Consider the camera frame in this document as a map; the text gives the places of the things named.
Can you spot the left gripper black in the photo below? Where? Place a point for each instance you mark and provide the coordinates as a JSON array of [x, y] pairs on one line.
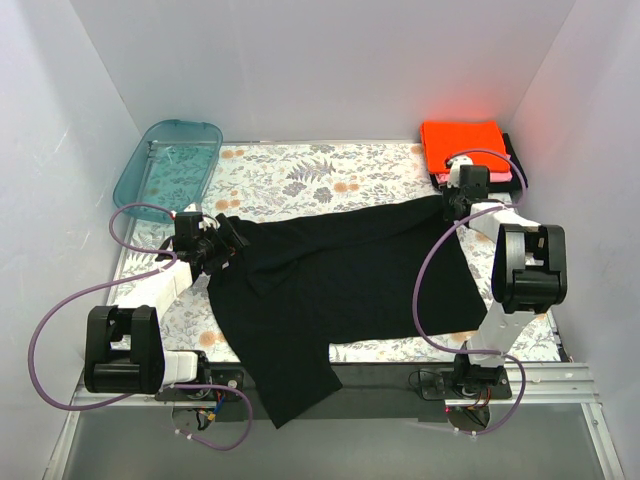
[[218, 240]]

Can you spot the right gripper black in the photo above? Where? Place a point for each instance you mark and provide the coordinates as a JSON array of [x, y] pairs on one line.
[[454, 206]]

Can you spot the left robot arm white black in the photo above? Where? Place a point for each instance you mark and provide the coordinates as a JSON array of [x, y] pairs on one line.
[[124, 351]]

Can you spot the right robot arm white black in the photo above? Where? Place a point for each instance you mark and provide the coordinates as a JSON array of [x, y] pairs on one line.
[[529, 276]]

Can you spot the pink folded t-shirt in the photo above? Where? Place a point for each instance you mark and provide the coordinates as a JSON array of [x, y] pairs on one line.
[[494, 177]]

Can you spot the orange folded t-shirt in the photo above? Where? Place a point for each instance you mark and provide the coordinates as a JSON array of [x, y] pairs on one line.
[[442, 140]]

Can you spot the floral patterned table mat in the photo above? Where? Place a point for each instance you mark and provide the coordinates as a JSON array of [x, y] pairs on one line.
[[279, 181]]

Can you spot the teal transparent plastic bin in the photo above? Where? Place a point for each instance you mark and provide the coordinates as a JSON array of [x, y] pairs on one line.
[[170, 169]]

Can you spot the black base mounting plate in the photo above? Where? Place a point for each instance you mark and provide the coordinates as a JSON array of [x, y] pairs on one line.
[[356, 407]]

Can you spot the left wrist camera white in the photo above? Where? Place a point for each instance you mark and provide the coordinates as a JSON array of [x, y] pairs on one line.
[[192, 209]]

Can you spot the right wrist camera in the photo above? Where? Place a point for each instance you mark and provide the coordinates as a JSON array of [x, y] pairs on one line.
[[456, 166]]

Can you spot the aluminium frame rail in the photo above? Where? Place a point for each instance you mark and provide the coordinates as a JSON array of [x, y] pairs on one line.
[[545, 380]]

